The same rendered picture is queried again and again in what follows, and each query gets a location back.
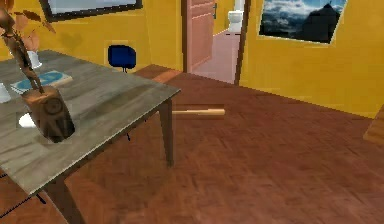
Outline white round object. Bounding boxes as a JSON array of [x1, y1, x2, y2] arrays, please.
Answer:
[[18, 113, 37, 129]]

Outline pink room door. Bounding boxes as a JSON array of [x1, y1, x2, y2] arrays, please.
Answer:
[[186, 0, 217, 73]]

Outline blue office chair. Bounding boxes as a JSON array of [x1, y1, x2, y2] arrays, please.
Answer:
[[107, 44, 137, 74]]

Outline dark framed picture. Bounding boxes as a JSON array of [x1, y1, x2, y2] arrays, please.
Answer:
[[39, 0, 144, 24]]

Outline white cup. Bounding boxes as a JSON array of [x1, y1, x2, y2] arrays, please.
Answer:
[[0, 82, 12, 104]]

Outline white toilet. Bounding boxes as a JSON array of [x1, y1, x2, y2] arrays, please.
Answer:
[[227, 0, 246, 34]]

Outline white vase with dried plant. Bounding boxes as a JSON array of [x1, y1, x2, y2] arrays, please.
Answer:
[[9, 9, 57, 70]]

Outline grey wooden table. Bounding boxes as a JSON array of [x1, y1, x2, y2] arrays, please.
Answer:
[[0, 49, 182, 224]]

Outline mountain landscape picture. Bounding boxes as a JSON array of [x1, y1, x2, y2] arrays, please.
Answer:
[[258, 0, 348, 45]]

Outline wooden baseball bat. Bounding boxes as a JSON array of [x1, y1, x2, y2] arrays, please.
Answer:
[[171, 108, 226, 117]]

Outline blue book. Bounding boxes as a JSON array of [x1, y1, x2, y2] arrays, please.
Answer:
[[10, 69, 74, 94]]

